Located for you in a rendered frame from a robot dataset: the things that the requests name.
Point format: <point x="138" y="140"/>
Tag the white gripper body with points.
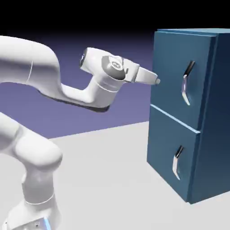
<point x="145" y="75"/>

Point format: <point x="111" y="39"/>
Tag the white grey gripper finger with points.
<point x="158" y="81"/>

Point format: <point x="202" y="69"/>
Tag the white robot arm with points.
<point x="41" y="61"/>

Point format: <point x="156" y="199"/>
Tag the tall blue cabinet door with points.
<point x="168" y="75"/>

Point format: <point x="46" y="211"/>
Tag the blue painted cabinet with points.
<point x="212" y="125"/>

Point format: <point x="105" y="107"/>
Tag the short blue cabinet door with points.
<point x="161" y="154"/>

